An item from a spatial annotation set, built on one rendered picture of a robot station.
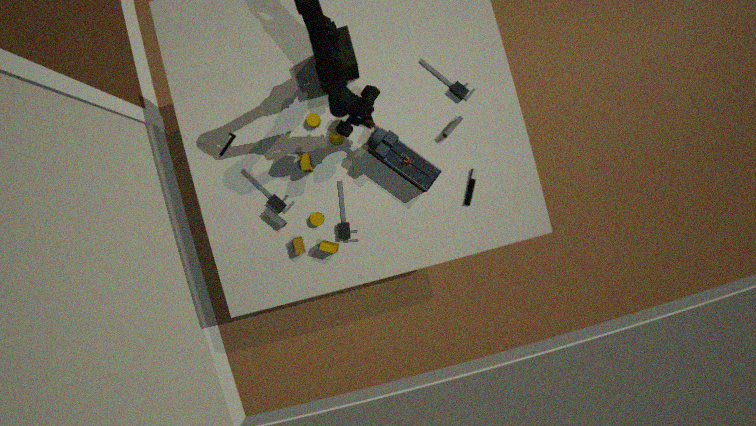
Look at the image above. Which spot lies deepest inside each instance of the black l-shaped bar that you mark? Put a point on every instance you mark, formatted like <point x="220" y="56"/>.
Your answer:
<point x="225" y="148"/>

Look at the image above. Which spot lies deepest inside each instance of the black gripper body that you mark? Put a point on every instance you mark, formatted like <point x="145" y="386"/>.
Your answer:
<point x="345" y="128"/>

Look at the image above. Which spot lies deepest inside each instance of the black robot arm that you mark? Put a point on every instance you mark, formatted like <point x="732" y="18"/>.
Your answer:
<point x="323" y="36"/>

